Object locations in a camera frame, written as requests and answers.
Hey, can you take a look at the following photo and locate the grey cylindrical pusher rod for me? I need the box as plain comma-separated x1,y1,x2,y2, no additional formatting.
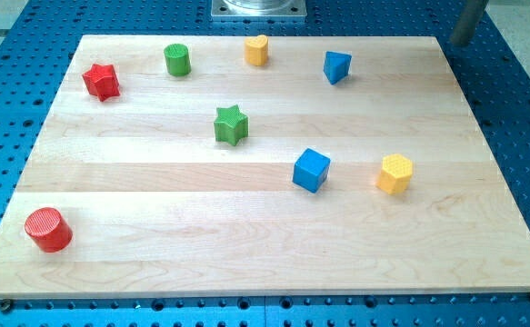
449,0,489,46

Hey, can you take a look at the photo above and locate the yellow hexagon block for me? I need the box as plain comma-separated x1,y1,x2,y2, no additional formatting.
376,154,414,194

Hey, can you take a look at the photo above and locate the blue triangle block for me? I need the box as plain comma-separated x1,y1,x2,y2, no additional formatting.
323,51,352,84

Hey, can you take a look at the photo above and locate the yellow heart block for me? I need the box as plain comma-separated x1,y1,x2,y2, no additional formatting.
245,35,268,66

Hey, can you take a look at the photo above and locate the blue cube block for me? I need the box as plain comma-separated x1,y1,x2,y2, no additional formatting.
292,148,331,193

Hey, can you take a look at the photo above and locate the green star block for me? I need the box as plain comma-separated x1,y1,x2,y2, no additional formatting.
214,104,249,146

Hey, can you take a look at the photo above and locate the green cylinder block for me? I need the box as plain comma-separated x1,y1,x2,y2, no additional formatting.
164,44,192,77

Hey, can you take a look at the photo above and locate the wooden board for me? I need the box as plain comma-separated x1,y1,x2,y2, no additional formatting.
0,35,530,299

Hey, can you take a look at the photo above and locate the red star block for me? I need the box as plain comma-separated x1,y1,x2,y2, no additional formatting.
82,64,120,102

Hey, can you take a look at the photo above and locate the blue perforated metal table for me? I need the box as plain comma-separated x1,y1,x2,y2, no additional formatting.
0,1,530,326

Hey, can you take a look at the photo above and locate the red cylinder block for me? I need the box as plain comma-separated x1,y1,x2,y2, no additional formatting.
25,207,73,253

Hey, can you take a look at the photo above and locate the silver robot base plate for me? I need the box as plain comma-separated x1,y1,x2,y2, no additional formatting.
210,0,307,22

